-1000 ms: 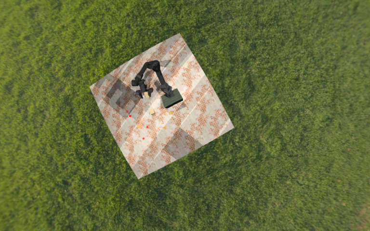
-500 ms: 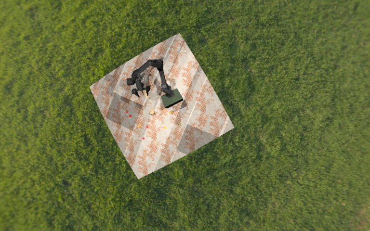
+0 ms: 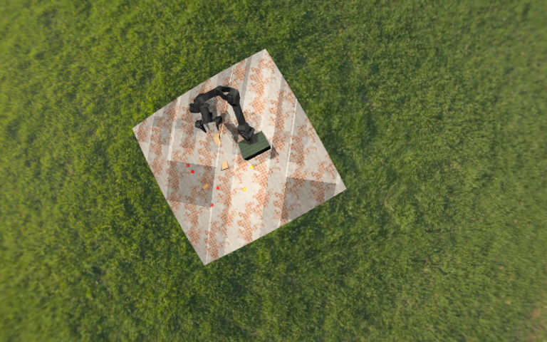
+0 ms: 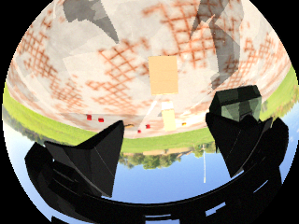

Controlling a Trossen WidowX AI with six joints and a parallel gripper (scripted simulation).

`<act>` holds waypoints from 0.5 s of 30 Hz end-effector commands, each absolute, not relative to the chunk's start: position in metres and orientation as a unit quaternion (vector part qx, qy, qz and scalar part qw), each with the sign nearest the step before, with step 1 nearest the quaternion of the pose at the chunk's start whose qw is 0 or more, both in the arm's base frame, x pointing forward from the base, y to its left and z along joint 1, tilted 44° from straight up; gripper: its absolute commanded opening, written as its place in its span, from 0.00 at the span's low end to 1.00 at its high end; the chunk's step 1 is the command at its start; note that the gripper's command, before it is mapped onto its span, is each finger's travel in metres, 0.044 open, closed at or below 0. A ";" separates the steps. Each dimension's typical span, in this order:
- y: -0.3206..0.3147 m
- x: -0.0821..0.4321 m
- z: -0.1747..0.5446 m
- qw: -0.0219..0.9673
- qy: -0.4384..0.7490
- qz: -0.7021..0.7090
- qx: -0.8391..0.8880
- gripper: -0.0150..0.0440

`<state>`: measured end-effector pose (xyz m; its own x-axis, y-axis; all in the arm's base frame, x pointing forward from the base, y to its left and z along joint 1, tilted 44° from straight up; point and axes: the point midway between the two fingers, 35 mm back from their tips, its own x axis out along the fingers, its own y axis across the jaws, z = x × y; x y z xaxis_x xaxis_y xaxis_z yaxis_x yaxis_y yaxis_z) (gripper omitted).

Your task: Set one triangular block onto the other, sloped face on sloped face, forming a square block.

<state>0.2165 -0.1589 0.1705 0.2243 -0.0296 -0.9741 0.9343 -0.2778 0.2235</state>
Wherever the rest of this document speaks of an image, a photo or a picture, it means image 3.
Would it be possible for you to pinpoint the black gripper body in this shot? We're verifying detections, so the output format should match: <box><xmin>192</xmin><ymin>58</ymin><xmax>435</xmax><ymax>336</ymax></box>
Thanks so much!
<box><xmin>195</xmin><ymin>112</ymin><xmax>222</xmax><ymax>128</ymax></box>

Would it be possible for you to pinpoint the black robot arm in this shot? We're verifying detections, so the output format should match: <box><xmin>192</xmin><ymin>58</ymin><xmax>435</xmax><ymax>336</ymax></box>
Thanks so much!
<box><xmin>189</xmin><ymin>85</ymin><xmax>258</xmax><ymax>145</ymax></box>

